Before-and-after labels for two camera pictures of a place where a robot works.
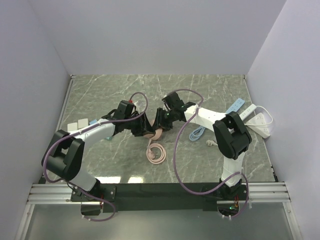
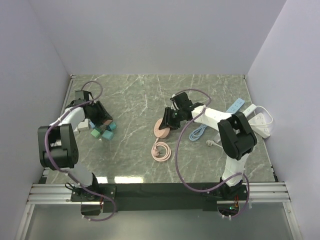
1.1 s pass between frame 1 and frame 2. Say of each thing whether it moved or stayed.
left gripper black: moved
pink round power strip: moved
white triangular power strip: stayed
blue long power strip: stayed
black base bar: stayed
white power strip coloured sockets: stayed
